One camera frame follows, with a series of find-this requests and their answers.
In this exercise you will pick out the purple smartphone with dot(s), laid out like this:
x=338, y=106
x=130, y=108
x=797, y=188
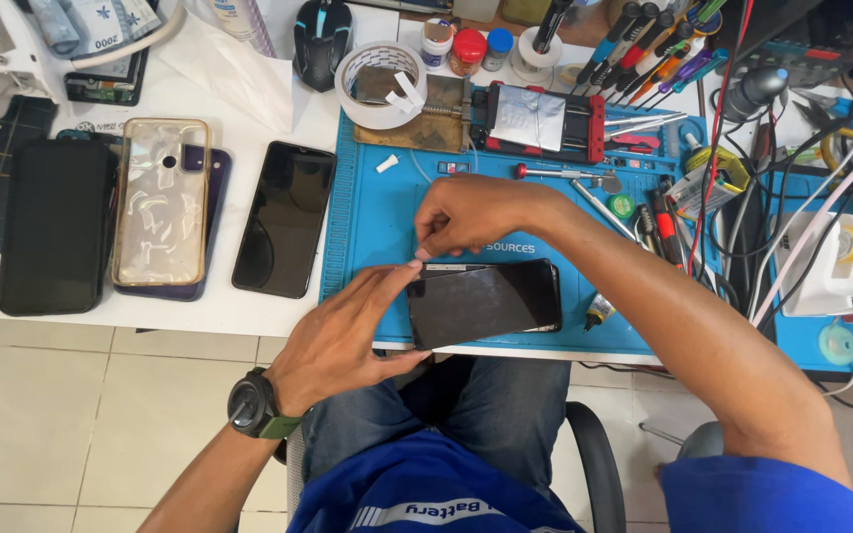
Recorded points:
x=218, y=222

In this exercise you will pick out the person's blue shirt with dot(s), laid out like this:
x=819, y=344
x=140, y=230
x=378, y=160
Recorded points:
x=426, y=488

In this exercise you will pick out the worn brass-coloured work plate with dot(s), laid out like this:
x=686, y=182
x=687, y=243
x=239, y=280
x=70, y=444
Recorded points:
x=430, y=126

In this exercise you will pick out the person's right hand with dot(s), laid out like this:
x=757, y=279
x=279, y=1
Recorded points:
x=493, y=215

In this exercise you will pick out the silver foil phone battery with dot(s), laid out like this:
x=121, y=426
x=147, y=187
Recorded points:
x=526, y=118

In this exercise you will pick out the large blue repair mat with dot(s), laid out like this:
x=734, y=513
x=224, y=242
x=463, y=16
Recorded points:
x=375, y=215

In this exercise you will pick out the small white plastic piece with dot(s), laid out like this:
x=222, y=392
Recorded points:
x=388, y=163

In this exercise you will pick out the red and black phone clamp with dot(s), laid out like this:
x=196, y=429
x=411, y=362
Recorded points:
x=589, y=129

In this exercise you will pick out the red and black hand tool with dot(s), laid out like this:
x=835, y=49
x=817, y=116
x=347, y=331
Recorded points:
x=667, y=226

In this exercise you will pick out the white round spool stand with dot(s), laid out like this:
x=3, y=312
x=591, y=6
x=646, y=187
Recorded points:
x=534, y=63

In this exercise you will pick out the red-capped metal screwdriver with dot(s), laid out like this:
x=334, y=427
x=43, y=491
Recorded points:
x=552, y=173

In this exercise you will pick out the black computer mouse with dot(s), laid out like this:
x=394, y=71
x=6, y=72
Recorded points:
x=321, y=44

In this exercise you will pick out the black microscope lens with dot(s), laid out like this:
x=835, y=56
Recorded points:
x=756, y=92

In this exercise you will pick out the white electric device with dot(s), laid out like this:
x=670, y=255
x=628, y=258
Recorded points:
x=819, y=274

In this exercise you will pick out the black pen tool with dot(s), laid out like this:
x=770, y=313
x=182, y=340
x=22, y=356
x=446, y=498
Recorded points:
x=551, y=22

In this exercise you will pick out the rack of coloured screwdrivers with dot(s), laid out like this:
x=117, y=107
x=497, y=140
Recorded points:
x=641, y=52

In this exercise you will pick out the small black circuit panel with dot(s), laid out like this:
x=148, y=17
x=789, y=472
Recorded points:
x=112, y=87

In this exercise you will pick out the small jar blue cap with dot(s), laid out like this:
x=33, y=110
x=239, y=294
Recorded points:
x=497, y=48

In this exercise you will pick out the white double-sided tape roll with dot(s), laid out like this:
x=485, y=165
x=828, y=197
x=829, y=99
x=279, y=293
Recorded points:
x=363, y=103

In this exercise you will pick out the silver tweezers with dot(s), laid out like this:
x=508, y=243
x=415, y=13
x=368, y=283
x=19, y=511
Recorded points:
x=641, y=124

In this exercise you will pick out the black phone case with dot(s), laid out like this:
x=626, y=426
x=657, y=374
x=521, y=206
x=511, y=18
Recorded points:
x=52, y=229

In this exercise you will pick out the thin metal spudger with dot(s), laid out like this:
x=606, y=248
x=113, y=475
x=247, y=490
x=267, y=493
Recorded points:
x=603, y=211

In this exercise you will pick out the small blue repair mat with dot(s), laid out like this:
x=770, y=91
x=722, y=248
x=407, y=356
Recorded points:
x=804, y=344

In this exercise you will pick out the clear spray bottle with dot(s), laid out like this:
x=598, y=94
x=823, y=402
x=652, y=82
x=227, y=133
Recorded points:
x=243, y=22

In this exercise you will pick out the small clear glue tube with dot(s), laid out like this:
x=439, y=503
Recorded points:
x=598, y=311

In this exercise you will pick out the white jar brown lid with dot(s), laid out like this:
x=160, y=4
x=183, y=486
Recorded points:
x=436, y=46

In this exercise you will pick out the small green round container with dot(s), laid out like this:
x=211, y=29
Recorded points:
x=621, y=206

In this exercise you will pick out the small jar red cap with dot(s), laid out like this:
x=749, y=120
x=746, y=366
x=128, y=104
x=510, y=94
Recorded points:
x=467, y=52

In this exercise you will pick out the person's dark jeans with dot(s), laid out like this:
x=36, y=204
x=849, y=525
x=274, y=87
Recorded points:
x=500, y=407

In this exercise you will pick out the person's left hand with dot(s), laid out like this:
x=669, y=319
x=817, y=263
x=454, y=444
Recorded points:
x=337, y=333

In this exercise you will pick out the yellow and black glue tube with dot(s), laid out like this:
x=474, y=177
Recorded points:
x=715, y=178

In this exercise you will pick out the pale cyan round disc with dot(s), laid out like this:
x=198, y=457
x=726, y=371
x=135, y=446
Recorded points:
x=837, y=345

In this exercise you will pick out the clear phone case gold rim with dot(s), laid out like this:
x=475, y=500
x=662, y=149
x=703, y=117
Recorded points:
x=161, y=215

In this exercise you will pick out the folded banknotes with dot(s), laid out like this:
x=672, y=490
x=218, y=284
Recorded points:
x=93, y=22

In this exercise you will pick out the black smartphone with dark screen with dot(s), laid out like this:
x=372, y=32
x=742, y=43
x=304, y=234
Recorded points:
x=284, y=218

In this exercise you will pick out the white tissue paper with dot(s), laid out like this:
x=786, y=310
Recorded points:
x=238, y=81

